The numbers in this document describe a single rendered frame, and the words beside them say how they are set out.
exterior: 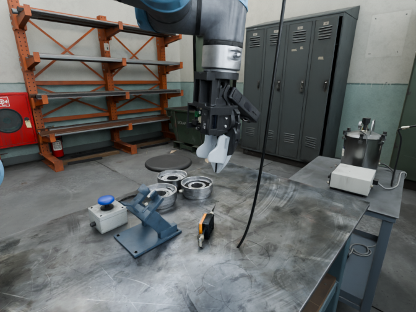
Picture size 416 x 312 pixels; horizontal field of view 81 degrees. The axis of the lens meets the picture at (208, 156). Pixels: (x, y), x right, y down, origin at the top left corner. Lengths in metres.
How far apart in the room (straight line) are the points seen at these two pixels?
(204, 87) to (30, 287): 0.48
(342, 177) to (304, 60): 2.36
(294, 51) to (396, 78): 1.19
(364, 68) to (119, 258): 3.51
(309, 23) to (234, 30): 3.00
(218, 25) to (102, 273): 0.51
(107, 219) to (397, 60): 3.47
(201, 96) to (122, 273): 0.37
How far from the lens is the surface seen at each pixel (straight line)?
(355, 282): 1.52
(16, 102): 4.13
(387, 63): 3.68
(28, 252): 0.69
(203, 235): 0.60
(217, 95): 0.48
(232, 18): 0.47
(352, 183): 1.22
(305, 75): 3.39
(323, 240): 0.66
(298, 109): 3.43
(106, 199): 0.67
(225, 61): 0.46
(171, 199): 0.73
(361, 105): 3.71
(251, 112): 0.54
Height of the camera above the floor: 1.16
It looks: 17 degrees down
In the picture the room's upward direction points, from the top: straight up
